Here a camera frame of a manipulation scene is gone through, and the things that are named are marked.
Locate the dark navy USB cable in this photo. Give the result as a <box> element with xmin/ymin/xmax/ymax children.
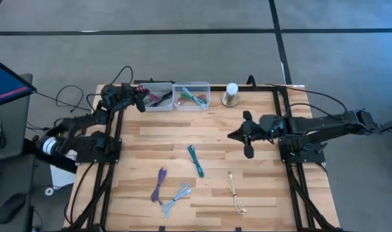
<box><xmin>150</xmin><ymin>92</ymin><xmax>173</xmax><ymax>108</ymax></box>

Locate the clear plastic bin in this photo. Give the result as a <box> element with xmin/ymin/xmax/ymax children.
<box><xmin>172</xmin><ymin>81</ymin><xmax>211</xmax><ymax>111</ymax></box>
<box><xmin>138</xmin><ymin>82</ymin><xmax>174</xmax><ymax>113</ymax></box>

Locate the cream USB cable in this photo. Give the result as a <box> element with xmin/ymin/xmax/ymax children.
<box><xmin>224</xmin><ymin>171</ymin><xmax>248</xmax><ymax>215</ymax></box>

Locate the red orange USB cable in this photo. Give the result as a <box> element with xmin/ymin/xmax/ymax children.
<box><xmin>177</xmin><ymin>94</ymin><xmax>207</xmax><ymax>106</ymax></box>

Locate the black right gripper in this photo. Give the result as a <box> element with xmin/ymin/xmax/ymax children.
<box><xmin>227</xmin><ymin>111</ymin><xmax>286</xmax><ymax>159</ymax></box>

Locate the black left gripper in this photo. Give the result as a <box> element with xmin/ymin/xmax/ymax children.
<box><xmin>101</xmin><ymin>82</ymin><xmax>150</xmax><ymax>113</ymax></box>

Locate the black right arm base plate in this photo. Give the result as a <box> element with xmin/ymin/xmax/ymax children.
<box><xmin>279</xmin><ymin>141</ymin><xmax>326</xmax><ymax>164</ymax></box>

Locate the purple USB cable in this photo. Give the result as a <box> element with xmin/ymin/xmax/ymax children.
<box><xmin>150</xmin><ymin>167</ymin><xmax>168</xmax><ymax>206</ymax></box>

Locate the grey side desk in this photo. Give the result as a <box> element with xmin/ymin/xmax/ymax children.
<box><xmin>0</xmin><ymin>73</ymin><xmax>35</xmax><ymax>232</ymax></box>

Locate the black white braided USB cable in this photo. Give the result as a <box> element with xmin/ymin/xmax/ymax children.
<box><xmin>143</xmin><ymin>91</ymin><xmax>173</xmax><ymax>106</ymax></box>

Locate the teal braided USB cable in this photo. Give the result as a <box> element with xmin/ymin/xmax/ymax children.
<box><xmin>186</xmin><ymin>144</ymin><xmax>205</xmax><ymax>179</ymax></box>

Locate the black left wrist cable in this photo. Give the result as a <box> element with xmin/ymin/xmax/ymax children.
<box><xmin>110</xmin><ymin>65</ymin><xmax>134</xmax><ymax>86</ymax></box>

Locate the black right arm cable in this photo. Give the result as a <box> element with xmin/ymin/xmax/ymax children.
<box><xmin>266</xmin><ymin>83</ymin><xmax>349</xmax><ymax>114</ymax></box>

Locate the light blue smooth USB cable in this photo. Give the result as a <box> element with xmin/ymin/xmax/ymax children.
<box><xmin>160</xmin><ymin>182</ymin><xmax>192</xmax><ymax>221</ymax></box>

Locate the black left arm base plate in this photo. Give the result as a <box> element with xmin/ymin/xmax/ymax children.
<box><xmin>75</xmin><ymin>138</ymin><xmax>123</xmax><ymax>164</ymax></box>

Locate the black computer mouse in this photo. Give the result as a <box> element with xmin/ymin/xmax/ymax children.
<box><xmin>0</xmin><ymin>193</ymin><xmax>27</xmax><ymax>225</ymax></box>

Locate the white bulb on wooden stand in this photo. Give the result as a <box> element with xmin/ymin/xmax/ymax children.
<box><xmin>220</xmin><ymin>82</ymin><xmax>240</xmax><ymax>108</ymax></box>

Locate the white box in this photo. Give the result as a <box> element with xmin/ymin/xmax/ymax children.
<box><xmin>50</xmin><ymin>148</ymin><xmax>78</xmax><ymax>189</ymax></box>

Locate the left clear plastic bin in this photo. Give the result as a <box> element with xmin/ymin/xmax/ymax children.
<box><xmin>138</xmin><ymin>82</ymin><xmax>174</xmax><ymax>113</ymax></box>

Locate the black loose cable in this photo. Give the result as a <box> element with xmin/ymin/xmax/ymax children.
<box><xmin>34</xmin><ymin>84</ymin><xmax>90</xmax><ymax>112</ymax></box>

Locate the blue screen monitor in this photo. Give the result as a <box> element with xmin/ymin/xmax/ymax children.
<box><xmin>0</xmin><ymin>54</ymin><xmax>38</xmax><ymax>109</ymax></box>

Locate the blue white braided USB cable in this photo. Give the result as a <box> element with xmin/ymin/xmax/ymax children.
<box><xmin>181</xmin><ymin>86</ymin><xmax>208</xmax><ymax>109</ymax></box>

